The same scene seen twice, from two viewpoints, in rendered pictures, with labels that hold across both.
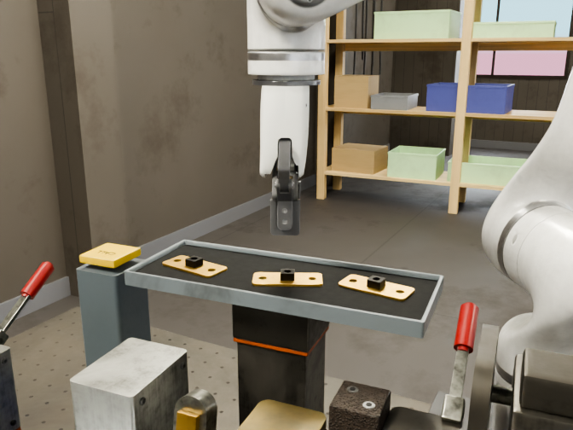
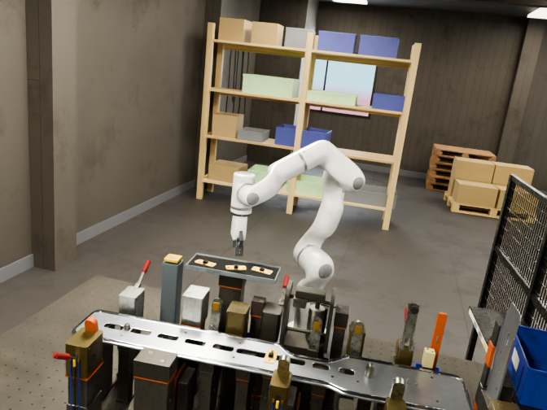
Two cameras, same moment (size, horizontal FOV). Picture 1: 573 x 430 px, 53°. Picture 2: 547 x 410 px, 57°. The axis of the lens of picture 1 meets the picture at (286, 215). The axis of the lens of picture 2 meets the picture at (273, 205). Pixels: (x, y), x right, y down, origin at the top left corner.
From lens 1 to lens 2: 1.37 m
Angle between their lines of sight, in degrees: 14
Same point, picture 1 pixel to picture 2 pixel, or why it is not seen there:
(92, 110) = (61, 145)
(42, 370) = (98, 304)
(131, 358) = (195, 290)
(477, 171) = (306, 187)
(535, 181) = (308, 238)
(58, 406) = not seen: hidden behind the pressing
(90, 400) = (189, 300)
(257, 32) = (235, 202)
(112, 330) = (174, 283)
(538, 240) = (307, 257)
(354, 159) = (224, 172)
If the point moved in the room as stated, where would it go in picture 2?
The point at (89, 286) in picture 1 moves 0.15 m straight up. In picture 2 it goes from (167, 268) to (168, 234)
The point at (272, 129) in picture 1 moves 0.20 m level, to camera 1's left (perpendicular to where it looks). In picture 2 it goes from (238, 228) to (185, 227)
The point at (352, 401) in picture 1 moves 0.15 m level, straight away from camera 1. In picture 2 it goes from (256, 299) to (255, 282)
